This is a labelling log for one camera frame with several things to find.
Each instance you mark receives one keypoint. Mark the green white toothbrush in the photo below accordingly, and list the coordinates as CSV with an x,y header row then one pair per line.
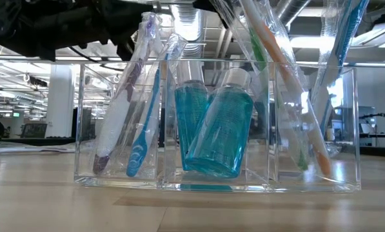
x,y
258,48

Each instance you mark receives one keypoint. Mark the orange white toothbrush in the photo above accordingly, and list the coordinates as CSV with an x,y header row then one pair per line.
x,y
276,48

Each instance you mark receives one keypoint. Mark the purple white toothbrush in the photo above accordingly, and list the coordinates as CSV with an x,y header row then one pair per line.
x,y
27,149
114,129

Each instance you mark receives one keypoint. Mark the blue white toothbrush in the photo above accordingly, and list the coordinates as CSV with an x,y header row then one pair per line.
x,y
347,38
140,145

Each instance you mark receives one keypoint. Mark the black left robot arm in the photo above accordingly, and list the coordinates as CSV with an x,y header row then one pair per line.
x,y
34,19

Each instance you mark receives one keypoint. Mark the white building column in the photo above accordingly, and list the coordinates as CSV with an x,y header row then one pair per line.
x,y
60,100

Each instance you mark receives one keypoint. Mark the black background cabinet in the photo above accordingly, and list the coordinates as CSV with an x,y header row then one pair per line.
x,y
82,122

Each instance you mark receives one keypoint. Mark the dark background screen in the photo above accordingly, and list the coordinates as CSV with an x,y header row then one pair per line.
x,y
34,130

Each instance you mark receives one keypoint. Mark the green lit sign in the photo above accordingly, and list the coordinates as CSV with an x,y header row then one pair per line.
x,y
16,114

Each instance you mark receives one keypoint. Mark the clear acrylic three-compartment organizer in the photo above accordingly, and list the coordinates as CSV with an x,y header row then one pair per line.
x,y
121,183

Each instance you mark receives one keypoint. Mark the grey horizontal rail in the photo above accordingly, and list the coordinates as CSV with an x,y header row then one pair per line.
x,y
18,58

